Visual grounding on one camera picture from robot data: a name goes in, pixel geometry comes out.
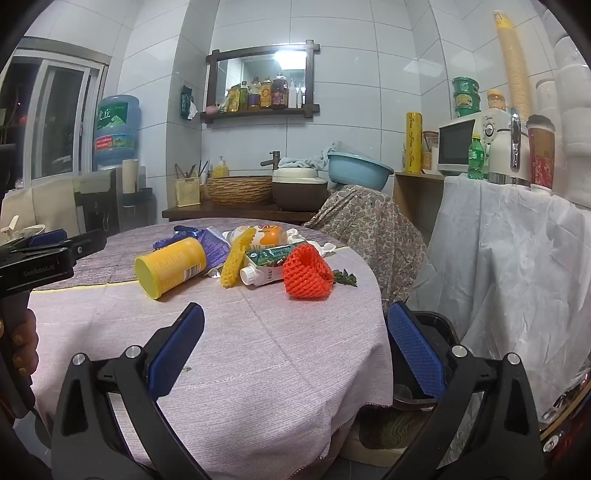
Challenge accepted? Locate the cream utensil holder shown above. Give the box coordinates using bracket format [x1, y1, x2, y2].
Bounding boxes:
[174, 176, 202, 207]

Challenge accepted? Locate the white sheet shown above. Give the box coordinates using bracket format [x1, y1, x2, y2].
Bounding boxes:
[409, 175, 591, 416]

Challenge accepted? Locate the person's left hand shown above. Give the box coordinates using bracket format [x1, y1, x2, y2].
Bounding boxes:
[0, 308, 40, 404]

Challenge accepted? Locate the white microwave oven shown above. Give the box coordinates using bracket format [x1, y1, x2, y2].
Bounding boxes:
[437, 110, 513, 176]

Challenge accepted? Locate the red foam fruit net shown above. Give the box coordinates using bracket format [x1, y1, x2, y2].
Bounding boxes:
[281, 244, 334, 301]

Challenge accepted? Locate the orange and white bottle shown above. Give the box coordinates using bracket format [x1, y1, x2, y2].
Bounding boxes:
[222, 224, 289, 250]

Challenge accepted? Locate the pale blue towel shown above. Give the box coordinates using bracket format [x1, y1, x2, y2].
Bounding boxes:
[278, 147, 335, 169]

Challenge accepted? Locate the water dispenser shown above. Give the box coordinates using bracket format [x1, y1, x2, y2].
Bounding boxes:
[74, 166, 158, 234]

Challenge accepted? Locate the brown pot with cream lid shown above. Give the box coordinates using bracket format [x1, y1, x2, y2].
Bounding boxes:
[271, 167, 328, 213]

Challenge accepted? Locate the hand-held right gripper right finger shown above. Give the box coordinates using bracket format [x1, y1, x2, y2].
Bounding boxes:
[383, 301, 548, 480]

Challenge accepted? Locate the sliding window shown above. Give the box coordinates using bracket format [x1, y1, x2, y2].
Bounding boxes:
[0, 37, 112, 185]

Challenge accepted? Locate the floral cloth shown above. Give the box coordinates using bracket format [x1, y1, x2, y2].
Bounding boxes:
[302, 185, 428, 315]

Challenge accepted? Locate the black trash bin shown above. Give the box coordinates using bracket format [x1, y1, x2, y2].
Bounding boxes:
[388, 310, 465, 411]

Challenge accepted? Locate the purple snack packet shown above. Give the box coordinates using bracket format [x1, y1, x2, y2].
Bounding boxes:
[154, 225, 232, 271]

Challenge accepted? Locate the dark wooden counter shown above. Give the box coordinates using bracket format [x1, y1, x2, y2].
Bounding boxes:
[161, 198, 319, 225]

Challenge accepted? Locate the light blue plastic basin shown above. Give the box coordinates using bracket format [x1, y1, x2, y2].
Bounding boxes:
[327, 151, 394, 191]

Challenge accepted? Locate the blue water jug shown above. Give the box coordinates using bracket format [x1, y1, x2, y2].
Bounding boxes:
[93, 95, 140, 171]

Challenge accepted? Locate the wooden framed mirror shelf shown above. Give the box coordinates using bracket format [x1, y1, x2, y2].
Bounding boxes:
[199, 41, 321, 124]

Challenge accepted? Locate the dark sauce bottle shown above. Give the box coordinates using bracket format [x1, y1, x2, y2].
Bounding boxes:
[271, 73, 288, 108]

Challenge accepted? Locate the yellow printed roll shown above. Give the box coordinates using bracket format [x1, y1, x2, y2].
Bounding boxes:
[406, 111, 423, 174]

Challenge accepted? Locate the wooden cabinet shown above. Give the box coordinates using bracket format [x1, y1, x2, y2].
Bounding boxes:
[394, 171, 446, 241]

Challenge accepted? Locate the white crumpled plastic bag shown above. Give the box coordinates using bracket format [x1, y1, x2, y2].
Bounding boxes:
[286, 227, 338, 259]

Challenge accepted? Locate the yellow cylindrical can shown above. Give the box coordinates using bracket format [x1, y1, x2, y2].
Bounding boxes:
[134, 236, 208, 301]

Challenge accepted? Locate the green and white carton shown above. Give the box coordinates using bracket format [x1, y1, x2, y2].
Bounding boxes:
[239, 244, 305, 288]

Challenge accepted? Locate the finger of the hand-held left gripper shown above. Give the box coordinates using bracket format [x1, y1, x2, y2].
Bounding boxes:
[60, 229, 108, 260]
[27, 229, 66, 247]

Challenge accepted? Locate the tall stack of paper cups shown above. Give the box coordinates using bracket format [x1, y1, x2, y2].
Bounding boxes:
[493, 10, 534, 134]

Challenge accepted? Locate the yellow foam fruit net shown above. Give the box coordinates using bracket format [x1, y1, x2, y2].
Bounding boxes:
[220, 229, 257, 289]

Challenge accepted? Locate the green wall tissue pack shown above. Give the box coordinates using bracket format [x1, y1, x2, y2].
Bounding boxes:
[180, 85, 199, 121]

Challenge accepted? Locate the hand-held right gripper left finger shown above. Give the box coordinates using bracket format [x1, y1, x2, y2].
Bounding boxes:
[51, 302, 213, 480]

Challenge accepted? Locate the wicker basket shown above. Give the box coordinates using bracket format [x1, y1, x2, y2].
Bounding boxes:
[205, 175, 274, 206]

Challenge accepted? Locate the glass jar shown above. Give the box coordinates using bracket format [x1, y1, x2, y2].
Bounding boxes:
[422, 130, 439, 171]

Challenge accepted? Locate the green soda bottle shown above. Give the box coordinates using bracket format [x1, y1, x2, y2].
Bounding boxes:
[468, 133, 485, 181]

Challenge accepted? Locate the red paper coffee cup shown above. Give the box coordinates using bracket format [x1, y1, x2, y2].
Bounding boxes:
[526, 114, 556, 192]

